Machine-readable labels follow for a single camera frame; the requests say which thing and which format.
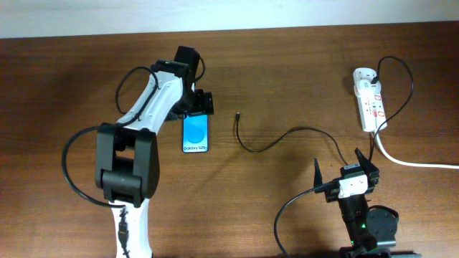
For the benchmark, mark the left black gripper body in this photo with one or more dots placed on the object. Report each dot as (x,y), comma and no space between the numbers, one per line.
(196,103)

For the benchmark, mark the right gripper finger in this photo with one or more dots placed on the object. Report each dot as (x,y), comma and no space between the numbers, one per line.
(317,179)
(364,162)

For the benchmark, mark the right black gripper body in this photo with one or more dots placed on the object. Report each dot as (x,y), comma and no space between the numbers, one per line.
(330,194)

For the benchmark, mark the blue screen Galaxy smartphone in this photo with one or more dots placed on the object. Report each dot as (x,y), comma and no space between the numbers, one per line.
(195,134)

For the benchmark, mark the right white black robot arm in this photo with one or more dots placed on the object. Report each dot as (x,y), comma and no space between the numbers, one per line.
(371,229)

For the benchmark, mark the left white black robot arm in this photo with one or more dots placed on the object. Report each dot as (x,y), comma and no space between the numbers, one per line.
(127,165)

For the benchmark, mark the white USB charger plug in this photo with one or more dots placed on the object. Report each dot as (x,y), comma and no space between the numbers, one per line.
(363,84)

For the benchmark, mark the white power strip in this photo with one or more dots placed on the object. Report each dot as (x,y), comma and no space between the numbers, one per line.
(371,109)

